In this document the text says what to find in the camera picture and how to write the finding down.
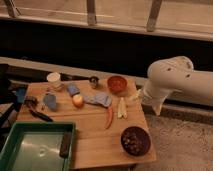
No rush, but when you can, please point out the small metal cup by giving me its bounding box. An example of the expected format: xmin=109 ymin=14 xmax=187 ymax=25
xmin=89 ymin=76 xmax=99 ymax=89

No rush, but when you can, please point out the white cup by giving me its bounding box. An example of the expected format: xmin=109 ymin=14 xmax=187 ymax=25
xmin=47 ymin=72 xmax=62 ymax=90

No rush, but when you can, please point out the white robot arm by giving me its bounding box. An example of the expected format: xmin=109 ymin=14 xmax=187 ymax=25
xmin=130 ymin=56 xmax=213 ymax=116

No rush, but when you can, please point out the peeled banana toy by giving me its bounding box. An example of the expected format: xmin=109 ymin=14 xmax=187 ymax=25
xmin=117 ymin=97 xmax=127 ymax=119

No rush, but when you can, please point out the blue plastic toy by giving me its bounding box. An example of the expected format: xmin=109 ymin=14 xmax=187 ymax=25
xmin=43 ymin=93 xmax=57 ymax=111

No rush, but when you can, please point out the black handled utensil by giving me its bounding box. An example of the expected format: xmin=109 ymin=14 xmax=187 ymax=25
xmin=29 ymin=110 xmax=53 ymax=122

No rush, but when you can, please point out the small blue cloth item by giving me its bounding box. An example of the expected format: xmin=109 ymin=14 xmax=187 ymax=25
xmin=67 ymin=83 xmax=80 ymax=97

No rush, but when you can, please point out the dark bowl with food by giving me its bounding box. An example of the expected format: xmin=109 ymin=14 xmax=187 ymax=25
xmin=120 ymin=126 xmax=151 ymax=156

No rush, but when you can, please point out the blue towel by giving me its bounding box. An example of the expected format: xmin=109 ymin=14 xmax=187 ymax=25
xmin=83 ymin=92 xmax=112 ymax=107

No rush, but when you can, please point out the red bowl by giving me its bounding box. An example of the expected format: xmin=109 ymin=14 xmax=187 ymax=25
xmin=107 ymin=75 xmax=127 ymax=93

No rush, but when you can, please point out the wooden table board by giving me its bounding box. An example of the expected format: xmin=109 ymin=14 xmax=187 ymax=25
xmin=26 ymin=78 xmax=156 ymax=169

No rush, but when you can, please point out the green plastic tray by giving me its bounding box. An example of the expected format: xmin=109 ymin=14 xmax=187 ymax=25
xmin=0 ymin=122 xmax=76 ymax=171

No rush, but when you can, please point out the dark small toy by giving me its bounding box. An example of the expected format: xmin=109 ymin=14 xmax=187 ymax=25
xmin=24 ymin=96 xmax=38 ymax=107

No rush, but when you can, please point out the red chili pepper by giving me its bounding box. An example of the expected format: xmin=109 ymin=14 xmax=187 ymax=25
xmin=105 ymin=106 xmax=113 ymax=129

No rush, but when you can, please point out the black tripod stand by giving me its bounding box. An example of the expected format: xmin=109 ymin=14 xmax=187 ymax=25
xmin=0 ymin=64 xmax=26 ymax=127

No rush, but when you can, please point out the dark sponge in tray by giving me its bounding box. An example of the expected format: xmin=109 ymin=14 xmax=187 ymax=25
xmin=59 ymin=131 xmax=71 ymax=158

